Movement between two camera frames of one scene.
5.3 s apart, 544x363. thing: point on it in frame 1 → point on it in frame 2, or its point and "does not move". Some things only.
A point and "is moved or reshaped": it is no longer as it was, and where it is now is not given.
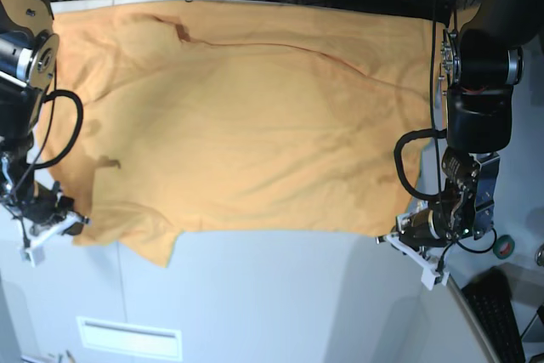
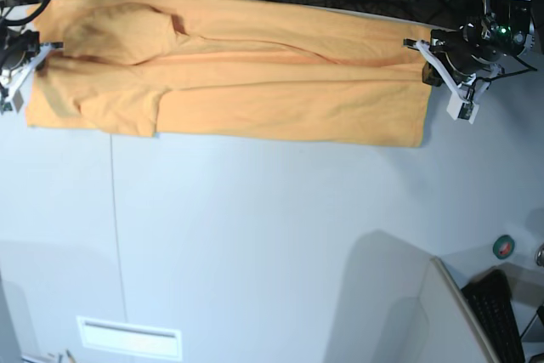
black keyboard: [490, 293] does not move
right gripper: [420, 230] → [464, 55]
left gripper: [43, 204] → [23, 48]
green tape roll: [503, 246] does not move
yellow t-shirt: [174, 119] is moved or reshaped
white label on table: [132, 341] does not move
